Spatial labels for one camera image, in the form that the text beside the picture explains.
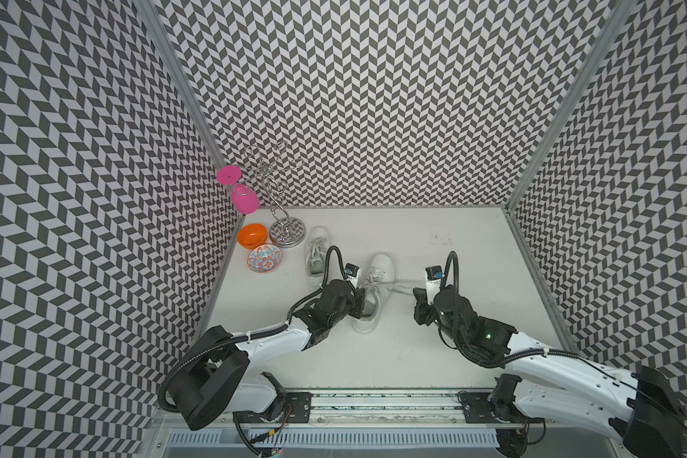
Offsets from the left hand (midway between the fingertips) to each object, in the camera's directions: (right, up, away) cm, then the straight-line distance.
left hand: (361, 291), depth 86 cm
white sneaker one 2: (+4, +1, -2) cm, 5 cm away
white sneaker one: (-15, +13, +7) cm, 21 cm away
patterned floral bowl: (-35, +8, +16) cm, 39 cm away
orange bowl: (-40, +17, +19) cm, 47 cm away
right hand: (+15, +1, -7) cm, 17 cm away
